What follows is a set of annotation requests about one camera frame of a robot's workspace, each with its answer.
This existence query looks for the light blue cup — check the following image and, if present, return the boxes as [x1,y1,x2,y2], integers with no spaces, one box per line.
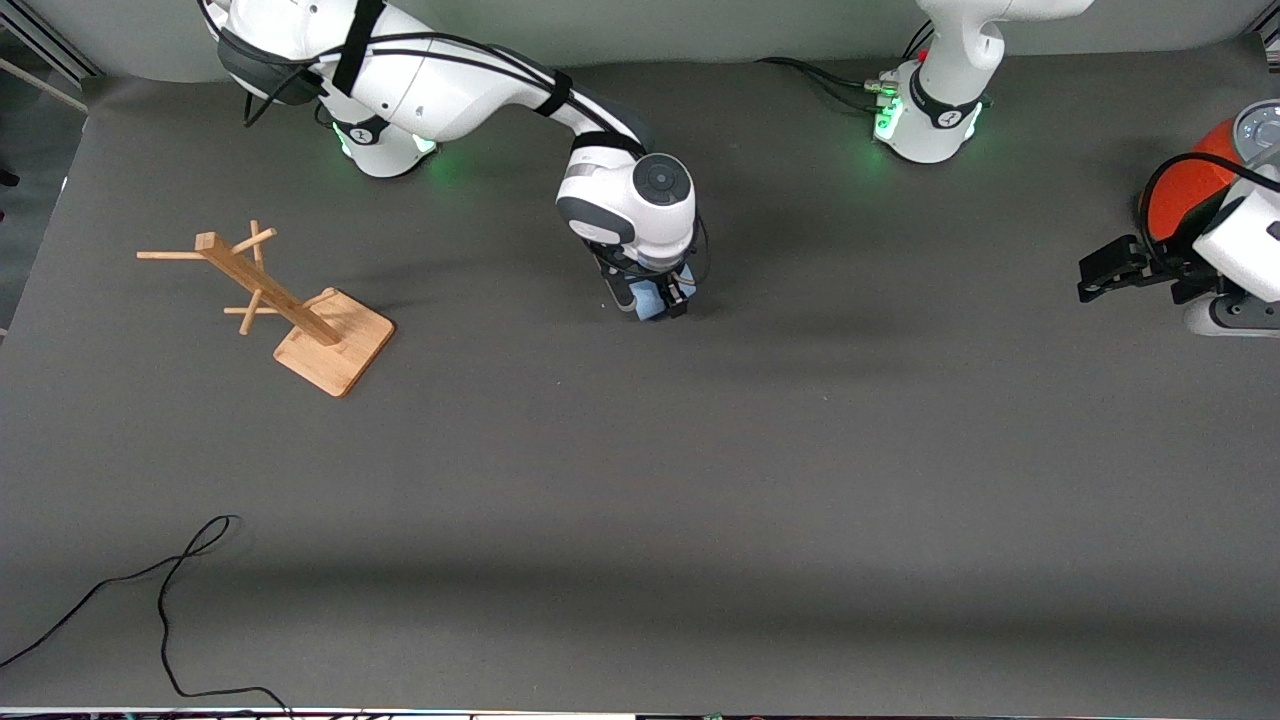
[633,265,693,322]

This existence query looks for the orange can with silver lid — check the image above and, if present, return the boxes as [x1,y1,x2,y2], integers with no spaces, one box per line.
[1143,100,1280,243]

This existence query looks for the wooden mug tree stand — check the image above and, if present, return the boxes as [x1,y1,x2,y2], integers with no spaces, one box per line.
[137,220,396,399]

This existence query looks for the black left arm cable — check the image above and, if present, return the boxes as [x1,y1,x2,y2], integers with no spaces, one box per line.
[1138,150,1280,246]

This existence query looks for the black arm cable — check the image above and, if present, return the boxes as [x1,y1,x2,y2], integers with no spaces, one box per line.
[1138,150,1280,246]
[198,0,706,291]

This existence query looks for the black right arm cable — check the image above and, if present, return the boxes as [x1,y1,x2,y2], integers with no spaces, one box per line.
[198,0,706,291]

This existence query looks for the black left base cable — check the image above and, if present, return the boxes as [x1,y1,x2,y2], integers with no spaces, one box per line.
[755,55,889,113]

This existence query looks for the thin black table cable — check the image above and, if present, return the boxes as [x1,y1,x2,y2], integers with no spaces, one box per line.
[0,515,293,717]

